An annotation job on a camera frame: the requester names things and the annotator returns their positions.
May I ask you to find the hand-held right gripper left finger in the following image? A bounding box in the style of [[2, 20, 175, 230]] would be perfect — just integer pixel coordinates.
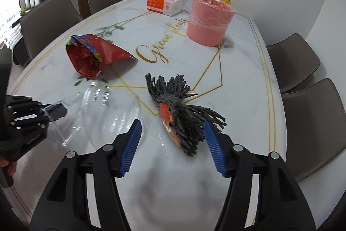
[[28, 119, 143, 231]]

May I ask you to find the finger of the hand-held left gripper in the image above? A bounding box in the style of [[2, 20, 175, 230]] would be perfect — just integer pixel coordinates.
[[9, 104, 68, 130], [4, 96, 52, 115]]

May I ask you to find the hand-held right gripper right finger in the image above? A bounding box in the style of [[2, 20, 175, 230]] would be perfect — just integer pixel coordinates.
[[203, 121, 316, 231]]

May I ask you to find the clear plastic cup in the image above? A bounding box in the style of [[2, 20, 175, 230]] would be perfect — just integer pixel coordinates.
[[40, 92, 87, 148]]

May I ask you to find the black shredded paper bundle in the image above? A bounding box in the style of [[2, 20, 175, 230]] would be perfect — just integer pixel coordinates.
[[145, 73, 226, 158]]

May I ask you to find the pink waste bin with liner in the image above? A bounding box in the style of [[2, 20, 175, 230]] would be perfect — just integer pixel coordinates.
[[186, 0, 236, 47]]

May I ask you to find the person's left hand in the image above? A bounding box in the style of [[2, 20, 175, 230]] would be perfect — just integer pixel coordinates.
[[0, 157, 18, 177]]

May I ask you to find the clear plastic bottle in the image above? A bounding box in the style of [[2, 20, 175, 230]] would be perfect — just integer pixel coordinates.
[[81, 79, 143, 143]]

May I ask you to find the red foil snack bag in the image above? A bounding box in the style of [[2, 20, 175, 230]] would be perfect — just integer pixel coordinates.
[[66, 34, 138, 80]]

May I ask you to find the orange and white tissue box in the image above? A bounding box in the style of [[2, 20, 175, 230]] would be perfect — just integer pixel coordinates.
[[147, 0, 184, 17]]

